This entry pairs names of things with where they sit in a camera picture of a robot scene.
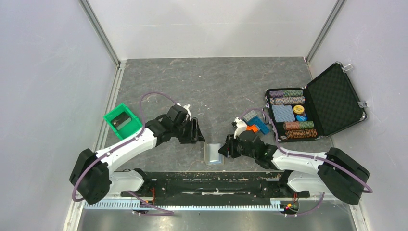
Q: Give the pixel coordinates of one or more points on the orange curved block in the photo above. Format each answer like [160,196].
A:
[253,128]

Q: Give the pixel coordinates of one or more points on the grey toy brick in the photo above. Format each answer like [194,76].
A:
[249,116]

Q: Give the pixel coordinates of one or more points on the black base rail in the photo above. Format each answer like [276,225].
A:
[180,188]

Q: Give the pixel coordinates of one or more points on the yellow dealer button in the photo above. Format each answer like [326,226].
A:
[299,109]

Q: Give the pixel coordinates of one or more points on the blue toy brick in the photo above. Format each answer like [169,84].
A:
[262,127]

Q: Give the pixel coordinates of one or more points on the bottom poker chip row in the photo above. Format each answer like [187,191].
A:
[301,133]

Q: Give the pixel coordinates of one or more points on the top poker chip row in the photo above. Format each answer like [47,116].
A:
[286,93]

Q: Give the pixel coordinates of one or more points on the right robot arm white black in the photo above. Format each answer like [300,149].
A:
[332,172]

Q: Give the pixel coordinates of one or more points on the grey card holder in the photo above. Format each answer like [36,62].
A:
[211,154]

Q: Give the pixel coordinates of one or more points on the poker chip row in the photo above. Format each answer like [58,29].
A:
[288,100]
[286,93]
[298,125]
[301,133]

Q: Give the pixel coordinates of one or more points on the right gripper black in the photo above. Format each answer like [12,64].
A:
[231,143]

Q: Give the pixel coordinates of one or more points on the green plastic bin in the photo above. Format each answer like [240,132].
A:
[131,128]

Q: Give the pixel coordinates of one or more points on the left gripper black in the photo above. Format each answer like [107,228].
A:
[194,135]

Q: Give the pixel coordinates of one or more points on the blue round chip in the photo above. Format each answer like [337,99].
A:
[301,118]

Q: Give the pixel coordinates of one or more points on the black poker chip case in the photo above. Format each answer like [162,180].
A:
[331,103]

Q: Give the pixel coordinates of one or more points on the blue playing card deck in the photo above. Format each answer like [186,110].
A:
[283,113]

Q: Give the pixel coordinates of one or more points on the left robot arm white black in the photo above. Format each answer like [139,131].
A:
[95,174]

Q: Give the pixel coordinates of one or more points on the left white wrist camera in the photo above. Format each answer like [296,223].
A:
[188,115]

